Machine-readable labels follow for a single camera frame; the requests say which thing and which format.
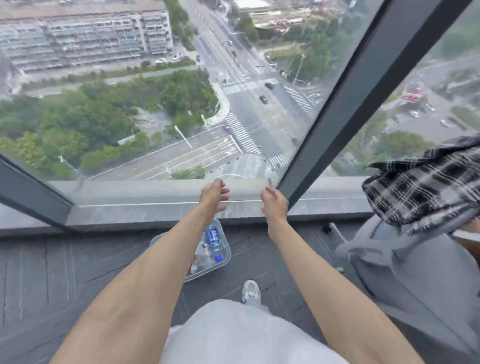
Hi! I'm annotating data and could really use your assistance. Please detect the wide dark window mullion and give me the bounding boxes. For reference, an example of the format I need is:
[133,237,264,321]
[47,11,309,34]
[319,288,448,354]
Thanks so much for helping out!
[276,0,475,211]

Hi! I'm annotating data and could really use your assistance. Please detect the white trousers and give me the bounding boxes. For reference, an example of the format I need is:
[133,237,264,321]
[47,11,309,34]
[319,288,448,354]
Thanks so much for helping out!
[159,298,350,364]

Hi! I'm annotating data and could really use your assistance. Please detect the person's left hand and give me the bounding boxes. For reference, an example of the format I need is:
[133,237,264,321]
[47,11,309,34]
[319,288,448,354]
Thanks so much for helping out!
[198,178,230,217]

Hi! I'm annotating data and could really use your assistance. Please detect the person's right forearm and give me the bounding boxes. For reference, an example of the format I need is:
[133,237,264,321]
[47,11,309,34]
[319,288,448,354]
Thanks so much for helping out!
[267,218,425,364]

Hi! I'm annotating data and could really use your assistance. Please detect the person's left forearm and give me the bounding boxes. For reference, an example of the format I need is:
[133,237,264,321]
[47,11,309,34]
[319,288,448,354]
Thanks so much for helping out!
[50,205,223,364]

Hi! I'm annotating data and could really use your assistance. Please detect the white chair leg with caster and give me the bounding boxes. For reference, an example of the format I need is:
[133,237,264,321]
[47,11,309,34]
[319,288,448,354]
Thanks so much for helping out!
[322,222,348,245]

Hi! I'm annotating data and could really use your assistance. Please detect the grey upholstered chair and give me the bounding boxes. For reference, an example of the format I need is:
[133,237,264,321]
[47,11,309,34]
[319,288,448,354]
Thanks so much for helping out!
[335,213,480,364]

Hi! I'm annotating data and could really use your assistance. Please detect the black white plaid shirt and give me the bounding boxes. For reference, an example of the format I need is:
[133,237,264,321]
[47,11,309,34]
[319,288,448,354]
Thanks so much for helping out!
[361,134,480,237]

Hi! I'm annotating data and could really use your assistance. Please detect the white sneaker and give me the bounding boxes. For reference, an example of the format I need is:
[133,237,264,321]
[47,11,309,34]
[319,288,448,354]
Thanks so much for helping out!
[241,280,262,305]

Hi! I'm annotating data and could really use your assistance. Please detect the grey stone window sill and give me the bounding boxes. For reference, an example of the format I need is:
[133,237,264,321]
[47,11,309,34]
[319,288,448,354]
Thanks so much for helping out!
[0,176,376,238]

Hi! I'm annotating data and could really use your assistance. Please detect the short dark window mullion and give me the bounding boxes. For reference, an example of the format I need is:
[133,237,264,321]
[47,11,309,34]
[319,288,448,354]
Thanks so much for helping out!
[0,151,76,234]

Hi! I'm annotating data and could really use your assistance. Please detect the clear empty plastic bottle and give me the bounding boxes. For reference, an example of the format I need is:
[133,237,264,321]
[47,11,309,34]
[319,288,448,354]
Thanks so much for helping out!
[190,243,215,275]

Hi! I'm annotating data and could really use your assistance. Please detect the person's right hand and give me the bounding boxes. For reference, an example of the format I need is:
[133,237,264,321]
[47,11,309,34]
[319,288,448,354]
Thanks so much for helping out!
[259,186,290,227]

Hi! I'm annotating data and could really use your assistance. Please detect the clear plastic bin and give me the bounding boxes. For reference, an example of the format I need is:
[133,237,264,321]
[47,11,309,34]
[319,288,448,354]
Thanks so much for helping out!
[149,218,232,283]

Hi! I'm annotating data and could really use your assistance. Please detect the blue label plastic bottle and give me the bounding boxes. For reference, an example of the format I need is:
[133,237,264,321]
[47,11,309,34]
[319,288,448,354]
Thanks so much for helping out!
[204,226,225,263]

